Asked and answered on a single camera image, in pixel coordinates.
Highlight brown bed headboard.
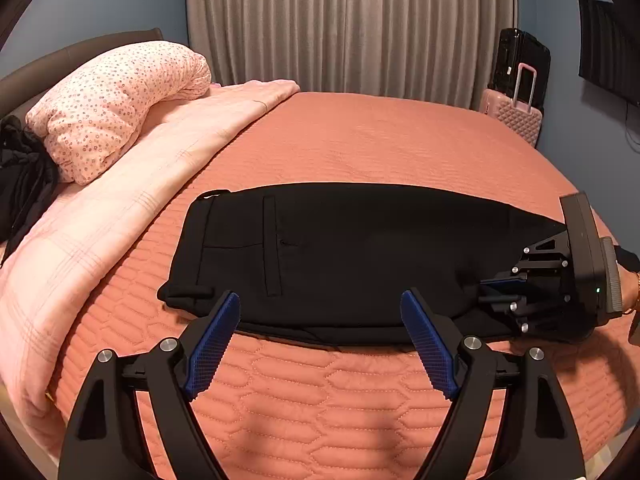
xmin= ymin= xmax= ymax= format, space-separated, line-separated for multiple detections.
xmin=0 ymin=28 xmax=165 ymax=122

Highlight black suitcase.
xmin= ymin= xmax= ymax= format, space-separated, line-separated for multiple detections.
xmin=487 ymin=28 xmax=552 ymax=109

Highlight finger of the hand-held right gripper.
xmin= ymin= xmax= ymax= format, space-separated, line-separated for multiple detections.
xmin=480 ymin=229 xmax=572 ymax=292
xmin=477 ymin=287 xmax=576 ymax=337

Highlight black pants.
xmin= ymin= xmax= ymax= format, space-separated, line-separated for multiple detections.
xmin=157 ymin=182 xmax=568 ymax=347

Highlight black wall television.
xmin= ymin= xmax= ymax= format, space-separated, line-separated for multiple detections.
xmin=578 ymin=0 xmax=640 ymax=109

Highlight pink quilted suitcase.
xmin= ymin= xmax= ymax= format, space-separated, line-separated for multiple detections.
xmin=478 ymin=63 xmax=544 ymax=149

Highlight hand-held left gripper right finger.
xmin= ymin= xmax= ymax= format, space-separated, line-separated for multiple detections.
xmin=400 ymin=287 xmax=586 ymax=480

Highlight pink plaid blanket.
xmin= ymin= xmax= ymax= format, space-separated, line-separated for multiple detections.
xmin=0 ymin=79 xmax=302 ymax=456

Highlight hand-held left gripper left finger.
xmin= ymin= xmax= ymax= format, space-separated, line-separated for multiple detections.
xmin=58 ymin=290 xmax=242 ymax=480

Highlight person's right hand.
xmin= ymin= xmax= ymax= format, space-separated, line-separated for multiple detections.
xmin=619 ymin=265 xmax=640 ymax=347

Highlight pink floral pillow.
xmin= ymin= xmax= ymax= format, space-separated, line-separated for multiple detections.
xmin=25 ymin=40 xmax=213 ymax=185

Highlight beige pleated curtain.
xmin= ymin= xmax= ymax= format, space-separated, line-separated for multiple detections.
xmin=185 ymin=0 xmax=519 ymax=111

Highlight thin dark cable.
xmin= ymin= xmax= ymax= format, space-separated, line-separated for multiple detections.
xmin=623 ymin=101 xmax=640 ymax=161

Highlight dark cloth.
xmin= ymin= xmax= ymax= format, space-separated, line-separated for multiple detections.
xmin=0 ymin=115 xmax=60 ymax=267

